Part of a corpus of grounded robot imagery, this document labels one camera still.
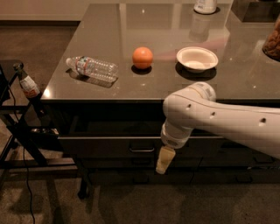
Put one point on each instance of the glass soda bottle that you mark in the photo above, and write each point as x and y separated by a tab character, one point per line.
33	94

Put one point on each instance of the dark tray at back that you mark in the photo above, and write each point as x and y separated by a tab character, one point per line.
263	11

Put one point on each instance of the white container at back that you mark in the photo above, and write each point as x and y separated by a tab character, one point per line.
205	6

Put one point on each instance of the black side stand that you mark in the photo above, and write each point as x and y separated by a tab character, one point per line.
21	132

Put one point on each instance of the orange fruit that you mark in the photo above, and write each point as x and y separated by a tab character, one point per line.
142	58

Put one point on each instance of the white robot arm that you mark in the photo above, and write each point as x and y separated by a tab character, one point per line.
195	107

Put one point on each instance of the clear plastic water bottle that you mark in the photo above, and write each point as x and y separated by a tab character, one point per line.
94	68

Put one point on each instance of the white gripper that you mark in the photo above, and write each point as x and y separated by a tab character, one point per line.
174	141

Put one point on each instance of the white bowl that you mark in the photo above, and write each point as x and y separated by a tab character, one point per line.
197	59

